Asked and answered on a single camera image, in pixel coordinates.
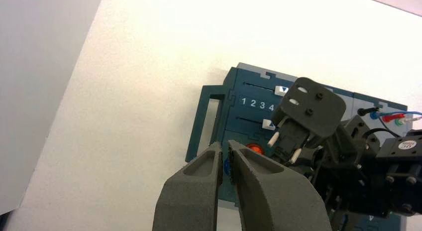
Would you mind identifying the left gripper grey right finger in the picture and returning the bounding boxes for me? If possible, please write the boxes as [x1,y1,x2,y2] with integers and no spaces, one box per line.
[228,139,332,231]

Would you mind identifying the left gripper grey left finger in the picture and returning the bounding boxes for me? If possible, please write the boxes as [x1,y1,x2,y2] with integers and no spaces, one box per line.
[152,142,224,231]

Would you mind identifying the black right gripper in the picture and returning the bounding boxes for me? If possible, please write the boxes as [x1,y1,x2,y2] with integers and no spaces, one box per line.
[310,115,422,220]

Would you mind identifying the red push button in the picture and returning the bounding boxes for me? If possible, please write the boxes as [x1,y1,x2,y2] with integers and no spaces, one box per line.
[246,143,265,156]

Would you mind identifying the green white plug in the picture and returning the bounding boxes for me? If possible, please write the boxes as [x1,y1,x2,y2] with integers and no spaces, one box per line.
[395,115,422,127]

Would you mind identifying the grey and teal task box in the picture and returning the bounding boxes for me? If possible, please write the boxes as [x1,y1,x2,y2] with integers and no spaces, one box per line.
[185,62,422,231]

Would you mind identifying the blue jumper cable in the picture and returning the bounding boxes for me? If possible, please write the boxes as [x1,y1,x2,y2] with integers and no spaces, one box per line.
[369,111,422,133]

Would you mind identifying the red jumper cable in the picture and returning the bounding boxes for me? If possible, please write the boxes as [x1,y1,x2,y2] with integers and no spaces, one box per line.
[382,113,406,123]

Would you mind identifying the dark wrist camera mount plate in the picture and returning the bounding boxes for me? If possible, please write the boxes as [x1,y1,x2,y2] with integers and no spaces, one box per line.
[271,77,347,139]

